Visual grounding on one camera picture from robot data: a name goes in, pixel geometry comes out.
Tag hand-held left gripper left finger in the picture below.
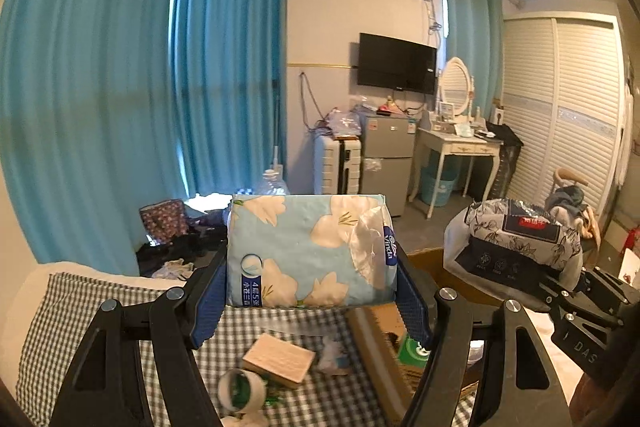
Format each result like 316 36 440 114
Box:
50 242 231 427

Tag teal waste bin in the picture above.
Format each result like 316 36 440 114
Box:
420 166 459 208

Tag clear plastic bags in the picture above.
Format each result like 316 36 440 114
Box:
322 107 363 140

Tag wooden chair with clothes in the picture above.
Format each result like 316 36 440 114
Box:
545 167 604 254

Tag pile of dark clothes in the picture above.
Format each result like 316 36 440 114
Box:
135 212 232 278

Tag narrow teal curtain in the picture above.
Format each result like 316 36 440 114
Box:
170 0 291 200

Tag white suitcase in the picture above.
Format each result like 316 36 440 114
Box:
313 136 363 196

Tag hanging wall cables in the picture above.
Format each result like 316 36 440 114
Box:
299 72 327 131

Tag black bag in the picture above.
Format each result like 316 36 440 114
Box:
487 122 524 200

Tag crumpled white cloth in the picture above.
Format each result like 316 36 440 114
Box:
152 258 197 281

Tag brown cardboard box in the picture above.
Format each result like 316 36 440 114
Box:
345 247 501 425

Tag white red box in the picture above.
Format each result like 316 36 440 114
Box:
619 227 640 288

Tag blue floral tissue pack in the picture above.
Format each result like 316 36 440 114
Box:
226 193 398 309

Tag small grey fridge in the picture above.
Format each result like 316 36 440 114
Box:
360 113 417 218

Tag wide teal curtain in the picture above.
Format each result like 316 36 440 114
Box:
0 0 190 278

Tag black wall television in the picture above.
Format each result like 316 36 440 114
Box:
357 33 438 95

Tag dark patterned bag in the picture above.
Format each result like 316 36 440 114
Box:
139 199 190 244

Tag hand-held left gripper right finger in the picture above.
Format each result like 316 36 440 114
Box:
392 254 573 427

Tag small crumpled white plastic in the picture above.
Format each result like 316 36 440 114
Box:
317 339 354 376

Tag white tape roll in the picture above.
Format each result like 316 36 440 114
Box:
217 368 271 413

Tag teal curtain beside wardrobe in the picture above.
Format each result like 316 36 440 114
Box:
440 0 505 108

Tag small brown wooden box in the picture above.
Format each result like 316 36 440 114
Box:
242 333 317 390

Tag floral print plastic package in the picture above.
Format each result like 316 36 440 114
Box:
442 198 584 303

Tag clothes heap on chair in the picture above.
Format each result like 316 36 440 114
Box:
545 186 602 239

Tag white louvred wardrobe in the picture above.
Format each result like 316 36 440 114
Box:
500 12 627 233

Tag green plastic wrapper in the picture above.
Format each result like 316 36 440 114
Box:
260 387 287 409

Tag large clear water jug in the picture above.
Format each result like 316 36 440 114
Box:
260 168 290 196

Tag green white flat box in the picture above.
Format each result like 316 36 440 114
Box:
396 334 434 365

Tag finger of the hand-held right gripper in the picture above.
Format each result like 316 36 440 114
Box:
540 269 593 298
480 288 563 314

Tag white dressing table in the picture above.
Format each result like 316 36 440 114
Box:
409 126 503 220

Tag white oval mirror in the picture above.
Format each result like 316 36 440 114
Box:
437 57 476 120

